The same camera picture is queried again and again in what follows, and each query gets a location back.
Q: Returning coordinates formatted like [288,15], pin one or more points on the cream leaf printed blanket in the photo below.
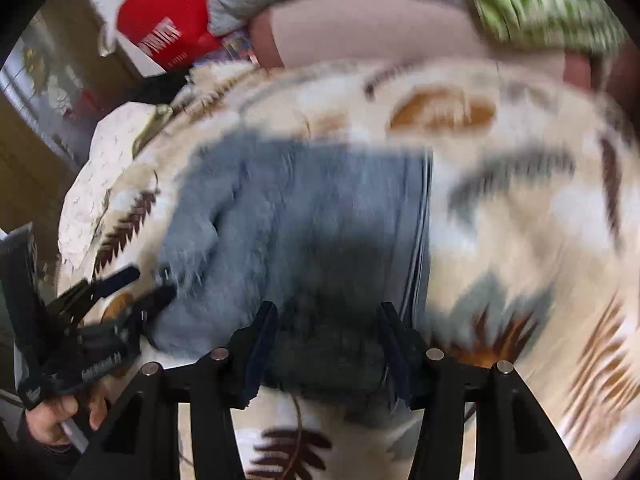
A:
[525,240]

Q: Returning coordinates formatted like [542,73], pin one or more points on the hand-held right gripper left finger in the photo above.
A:
[260,355]

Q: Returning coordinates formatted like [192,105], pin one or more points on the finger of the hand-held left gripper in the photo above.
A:
[152,302]
[107,285]

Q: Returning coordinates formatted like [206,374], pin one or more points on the pink cushion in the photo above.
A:
[380,35]

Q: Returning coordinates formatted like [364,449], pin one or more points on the person's left forearm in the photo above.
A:
[42,452]

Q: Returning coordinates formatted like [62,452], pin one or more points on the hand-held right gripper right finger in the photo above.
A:
[395,355]

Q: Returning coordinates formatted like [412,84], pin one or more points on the person's left hand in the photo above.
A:
[47,422]

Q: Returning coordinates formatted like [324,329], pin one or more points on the blue denim pants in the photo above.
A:
[310,220]

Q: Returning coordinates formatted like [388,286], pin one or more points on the red and white carton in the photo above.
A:
[165,5]

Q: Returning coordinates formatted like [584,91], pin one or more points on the white patterned pillow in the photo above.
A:
[107,160]

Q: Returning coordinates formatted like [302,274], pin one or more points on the green patterned pillow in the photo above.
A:
[540,0]

